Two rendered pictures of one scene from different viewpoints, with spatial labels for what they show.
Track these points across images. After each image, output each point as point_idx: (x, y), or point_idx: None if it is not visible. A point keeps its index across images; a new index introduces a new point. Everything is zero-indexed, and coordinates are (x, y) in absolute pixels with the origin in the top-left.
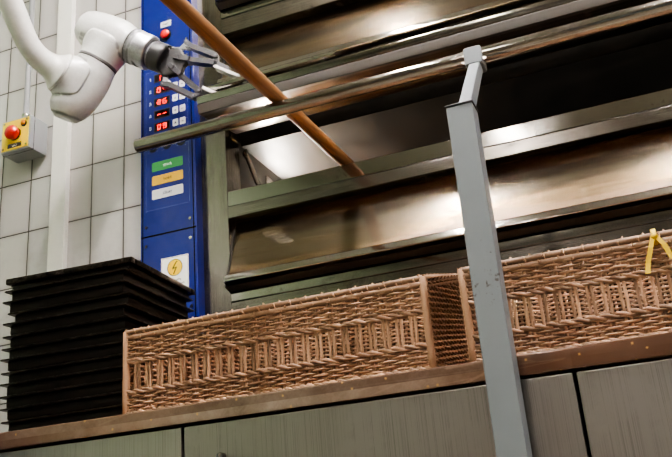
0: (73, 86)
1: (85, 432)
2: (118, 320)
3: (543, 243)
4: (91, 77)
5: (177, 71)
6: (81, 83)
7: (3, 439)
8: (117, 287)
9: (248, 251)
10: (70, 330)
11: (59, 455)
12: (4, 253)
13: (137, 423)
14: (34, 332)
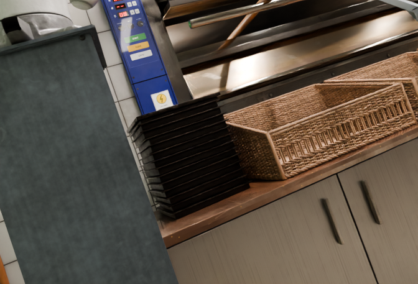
0: None
1: (286, 192)
2: (223, 129)
3: (331, 69)
4: None
5: None
6: None
7: (233, 212)
8: (217, 110)
9: (198, 85)
10: (195, 140)
11: (272, 209)
12: None
13: (315, 178)
14: (172, 146)
